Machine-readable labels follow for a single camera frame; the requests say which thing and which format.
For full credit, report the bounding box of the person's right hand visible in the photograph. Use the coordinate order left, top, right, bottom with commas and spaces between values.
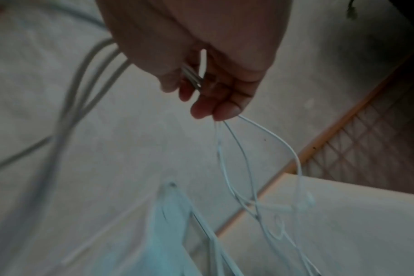
95, 0, 293, 122

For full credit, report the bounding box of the white cable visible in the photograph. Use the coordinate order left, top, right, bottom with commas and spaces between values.
0, 4, 327, 276

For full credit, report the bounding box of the white drawer organizer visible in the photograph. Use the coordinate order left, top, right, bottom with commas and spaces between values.
61, 175, 249, 276

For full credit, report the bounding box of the green leafy plant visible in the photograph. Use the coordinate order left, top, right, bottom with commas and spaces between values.
344, 0, 360, 20

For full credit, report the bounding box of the white table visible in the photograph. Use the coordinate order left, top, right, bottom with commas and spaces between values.
217, 172, 414, 276

